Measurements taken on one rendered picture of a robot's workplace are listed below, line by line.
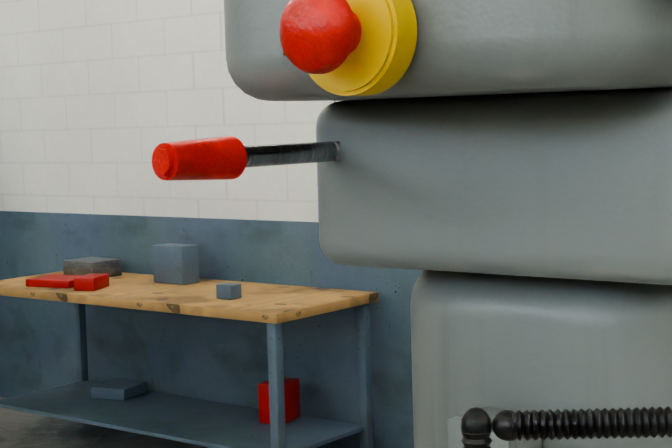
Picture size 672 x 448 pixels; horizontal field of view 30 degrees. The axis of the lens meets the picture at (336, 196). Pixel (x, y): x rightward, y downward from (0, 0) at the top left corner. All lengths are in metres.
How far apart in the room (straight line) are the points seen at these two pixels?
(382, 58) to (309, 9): 0.04
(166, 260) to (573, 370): 5.97
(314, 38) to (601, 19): 0.13
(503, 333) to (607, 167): 0.13
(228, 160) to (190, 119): 6.25
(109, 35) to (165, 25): 0.46
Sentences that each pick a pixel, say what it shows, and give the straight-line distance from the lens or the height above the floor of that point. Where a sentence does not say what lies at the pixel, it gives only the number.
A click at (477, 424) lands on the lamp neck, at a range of 0.57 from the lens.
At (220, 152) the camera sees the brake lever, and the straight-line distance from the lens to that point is 0.66.
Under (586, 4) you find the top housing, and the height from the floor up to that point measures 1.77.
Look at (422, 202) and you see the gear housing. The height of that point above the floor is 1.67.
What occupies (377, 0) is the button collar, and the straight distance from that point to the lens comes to 0.58.
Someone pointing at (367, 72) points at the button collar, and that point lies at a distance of 0.59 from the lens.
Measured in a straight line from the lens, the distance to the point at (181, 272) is 6.56.
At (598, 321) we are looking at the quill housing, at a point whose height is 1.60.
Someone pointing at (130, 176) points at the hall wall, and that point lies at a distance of 7.27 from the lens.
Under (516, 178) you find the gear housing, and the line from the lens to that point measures 0.68.
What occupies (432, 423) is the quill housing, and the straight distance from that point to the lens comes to 0.77.
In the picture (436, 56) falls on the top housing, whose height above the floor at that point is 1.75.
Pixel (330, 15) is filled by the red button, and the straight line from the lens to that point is 0.57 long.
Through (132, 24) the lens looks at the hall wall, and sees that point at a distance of 7.24.
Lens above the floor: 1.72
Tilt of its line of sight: 4 degrees down
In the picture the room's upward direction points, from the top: 2 degrees counter-clockwise
